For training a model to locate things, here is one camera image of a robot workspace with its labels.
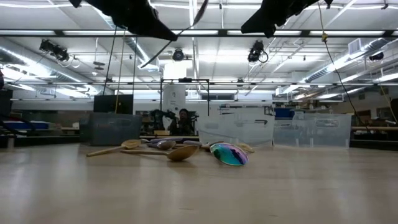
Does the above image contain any black overhead crossbar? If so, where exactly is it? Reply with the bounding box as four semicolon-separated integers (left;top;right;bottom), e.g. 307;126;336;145
0;28;398;39

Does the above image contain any black monitor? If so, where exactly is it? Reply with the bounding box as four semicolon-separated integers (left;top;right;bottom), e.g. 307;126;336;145
93;94;134;114

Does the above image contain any small wooden spoon back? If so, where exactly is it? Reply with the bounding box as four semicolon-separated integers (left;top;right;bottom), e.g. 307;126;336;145
236;142;255;154

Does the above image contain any person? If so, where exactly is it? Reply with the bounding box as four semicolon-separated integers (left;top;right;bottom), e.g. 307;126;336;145
167;108;196;136

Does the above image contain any white column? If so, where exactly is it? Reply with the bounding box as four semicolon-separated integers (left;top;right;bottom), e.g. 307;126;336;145
162;83;187;136

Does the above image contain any smoky grey plastic bin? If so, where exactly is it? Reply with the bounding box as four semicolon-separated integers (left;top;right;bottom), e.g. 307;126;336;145
79;111;143;146

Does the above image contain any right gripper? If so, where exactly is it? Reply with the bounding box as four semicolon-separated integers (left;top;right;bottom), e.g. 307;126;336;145
241;0;312;38

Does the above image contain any blue storage bin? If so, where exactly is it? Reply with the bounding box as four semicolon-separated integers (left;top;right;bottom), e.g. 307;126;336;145
274;107;295;120
2;120;50;130

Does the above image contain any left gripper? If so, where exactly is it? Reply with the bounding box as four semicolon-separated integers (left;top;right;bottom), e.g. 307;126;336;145
68;0;178;42

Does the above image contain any clear plastic bin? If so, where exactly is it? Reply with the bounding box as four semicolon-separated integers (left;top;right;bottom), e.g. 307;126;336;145
196;107;276;147
272;112;353;147

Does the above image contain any black ceiling-mounted device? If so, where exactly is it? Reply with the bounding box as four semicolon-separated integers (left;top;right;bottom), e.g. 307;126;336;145
247;39;269;63
172;47;185;62
39;39;70;62

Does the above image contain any large wooden spoon front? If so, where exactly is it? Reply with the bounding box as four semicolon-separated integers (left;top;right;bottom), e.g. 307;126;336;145
119;144;200;162

